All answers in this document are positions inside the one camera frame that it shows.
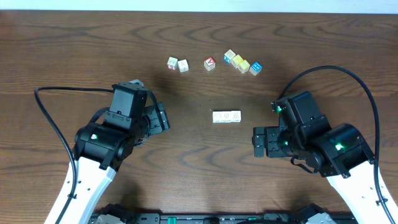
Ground blue topped wooden block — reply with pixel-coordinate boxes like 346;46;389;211
249;61;262;76

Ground yellow topped wooden block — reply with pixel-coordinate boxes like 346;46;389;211
231;54;244;68

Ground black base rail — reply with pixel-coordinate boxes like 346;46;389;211
88;203;357;224

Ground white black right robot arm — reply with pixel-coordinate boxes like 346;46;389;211
252;124;397;223

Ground blue letter T block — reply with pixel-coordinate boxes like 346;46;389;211
177;59;189;72

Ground plain drawing wooden block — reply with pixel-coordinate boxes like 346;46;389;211
231;111;241;123

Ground blue letter X block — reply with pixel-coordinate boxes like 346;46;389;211
223;49;236;64

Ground red number 3 block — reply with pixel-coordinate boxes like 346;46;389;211
167;57;178;70

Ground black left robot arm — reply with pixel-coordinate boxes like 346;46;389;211
45;102;170;223

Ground green letter Z block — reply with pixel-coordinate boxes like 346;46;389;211
212;111;223;123

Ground red letter A block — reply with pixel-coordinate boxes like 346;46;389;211
204;57;216;71

